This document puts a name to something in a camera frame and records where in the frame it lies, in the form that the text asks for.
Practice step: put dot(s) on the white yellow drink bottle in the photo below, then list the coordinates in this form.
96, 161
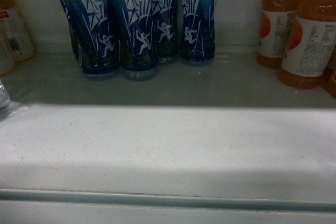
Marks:
16, 44

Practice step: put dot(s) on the water bottle green label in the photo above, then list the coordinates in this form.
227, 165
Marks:
5, 103

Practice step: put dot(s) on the blue sports drink bottle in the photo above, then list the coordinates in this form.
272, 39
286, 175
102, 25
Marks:
198, 31
98, 45
164, 13
135, 24

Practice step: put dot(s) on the white lower shelf board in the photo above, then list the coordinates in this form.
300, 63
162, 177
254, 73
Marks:
222, 143

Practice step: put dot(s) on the orange juice bottle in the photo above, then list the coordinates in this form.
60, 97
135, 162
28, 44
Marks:
311, 43
276, 21

